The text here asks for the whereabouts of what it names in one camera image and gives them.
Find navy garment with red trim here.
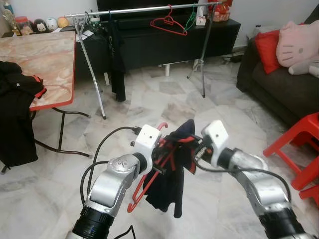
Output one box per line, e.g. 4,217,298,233
143,119,197,219

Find red plastic hanger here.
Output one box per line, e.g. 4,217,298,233
126,122,200,214
150,5,188,36
31,75,48,99

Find black shirt with green logo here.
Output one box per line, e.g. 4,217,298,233
0,61,48,169

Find green plastic hanger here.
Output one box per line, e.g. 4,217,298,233
184,4,198,33

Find plain black shirt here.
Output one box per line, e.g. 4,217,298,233
107,20,127,102

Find dark grey fabric sofa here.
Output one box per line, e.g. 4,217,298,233
236,22,319,127

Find black television cabinet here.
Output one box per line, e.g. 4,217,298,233
75,19,241,70

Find red cushion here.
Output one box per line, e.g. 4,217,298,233
255,29,282,75

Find grey white creature plush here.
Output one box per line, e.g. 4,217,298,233
288,57,319,78

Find white plastic object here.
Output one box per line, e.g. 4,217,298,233
196,5,207,26

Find pink cat face pillow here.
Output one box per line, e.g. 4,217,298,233
276,21,313,69

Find red gold ornament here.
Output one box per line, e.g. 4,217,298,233
212,0,234,23

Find white papers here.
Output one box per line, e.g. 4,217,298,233
75,27,98,41

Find silver metal clothes rack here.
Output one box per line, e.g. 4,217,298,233
64,1,225,120

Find marble top folding table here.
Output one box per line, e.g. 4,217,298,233
0,31,93,172

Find black flat television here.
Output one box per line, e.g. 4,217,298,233
96,0,200,14

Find yellow pink round plush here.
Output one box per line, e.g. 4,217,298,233
57,16,69,29

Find white blue round plush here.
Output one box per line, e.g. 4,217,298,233
46,17,59,31

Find black white mouse plush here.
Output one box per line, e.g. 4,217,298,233
31,19,48,34

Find clear jar with red lid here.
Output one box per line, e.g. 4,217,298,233
15,16,31,35

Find gold blue trophy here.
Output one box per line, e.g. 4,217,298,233
0,0,15,30

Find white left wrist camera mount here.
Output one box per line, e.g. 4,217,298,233
134,124,161,161

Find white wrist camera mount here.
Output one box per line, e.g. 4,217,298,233
134,124,161,161
201,120,231,167

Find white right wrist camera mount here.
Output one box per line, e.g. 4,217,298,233
201,120,231,167

